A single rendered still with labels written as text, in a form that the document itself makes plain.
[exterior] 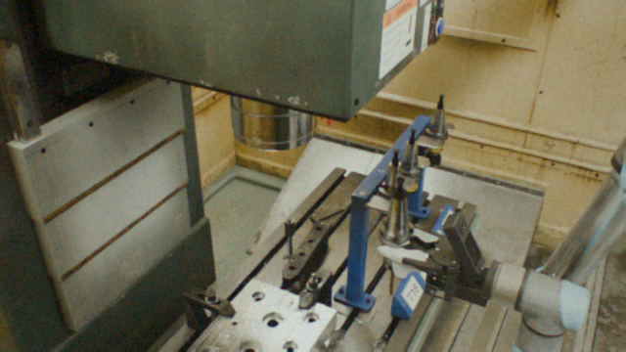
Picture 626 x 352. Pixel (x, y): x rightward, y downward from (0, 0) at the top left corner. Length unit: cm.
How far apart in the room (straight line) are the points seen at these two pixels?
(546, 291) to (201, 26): 71
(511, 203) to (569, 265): 99
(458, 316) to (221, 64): 109
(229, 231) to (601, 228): 152
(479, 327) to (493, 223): 44
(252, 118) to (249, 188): 153
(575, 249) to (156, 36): 81
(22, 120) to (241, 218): 129
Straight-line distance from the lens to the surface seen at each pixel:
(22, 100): 125
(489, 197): 215
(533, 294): 107
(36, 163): 129
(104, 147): 141
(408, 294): 152
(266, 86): 94
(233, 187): 257
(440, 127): 164
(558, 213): 220
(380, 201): 135
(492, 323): 181
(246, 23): 92
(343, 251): 170
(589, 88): 199
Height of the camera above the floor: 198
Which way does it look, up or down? 32 degrees down
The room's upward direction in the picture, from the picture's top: 1 degrees clockwise
